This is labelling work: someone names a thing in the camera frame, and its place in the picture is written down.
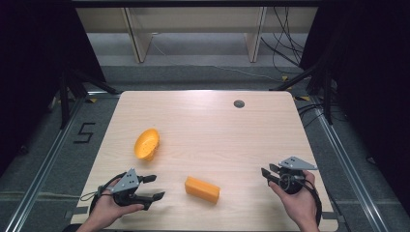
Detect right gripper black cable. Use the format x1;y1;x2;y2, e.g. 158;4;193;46
298;176;324;226

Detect dark curtain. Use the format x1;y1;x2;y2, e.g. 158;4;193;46
0;0;107;177
298;0;410;214

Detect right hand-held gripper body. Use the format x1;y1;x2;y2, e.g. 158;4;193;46
276;156;319;195

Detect thin white floor cable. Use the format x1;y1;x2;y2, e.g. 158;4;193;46
150;32;282;82

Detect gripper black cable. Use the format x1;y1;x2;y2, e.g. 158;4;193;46
79;171;128;216
298;176;324;226

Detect orange rectangular block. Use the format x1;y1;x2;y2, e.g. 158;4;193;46
184;175;221;205

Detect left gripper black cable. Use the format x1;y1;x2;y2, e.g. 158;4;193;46
79;171;128;216

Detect bundle of black floor cables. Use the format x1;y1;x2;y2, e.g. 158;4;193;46
260;6;312;75

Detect aluminium floor rail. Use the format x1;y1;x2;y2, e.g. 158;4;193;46
312;98;393;232
4;95;87;232

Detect black cables beside table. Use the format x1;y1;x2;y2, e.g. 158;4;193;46
297;101;325;130

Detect orange plastic bowl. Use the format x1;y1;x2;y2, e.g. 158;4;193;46
133;128;161;161

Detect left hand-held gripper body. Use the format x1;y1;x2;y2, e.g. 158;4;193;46
110;167;153;211

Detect black tripod stand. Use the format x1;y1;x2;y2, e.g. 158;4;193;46
58;67;121;131
270;59;337;126

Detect person's right hand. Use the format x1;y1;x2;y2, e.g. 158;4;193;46
268;170;319;226

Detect person's left hand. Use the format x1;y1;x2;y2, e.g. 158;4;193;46
86;178;145;230

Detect white furniture leg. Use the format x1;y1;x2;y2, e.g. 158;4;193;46
122;7;155;64
244;7;269;64

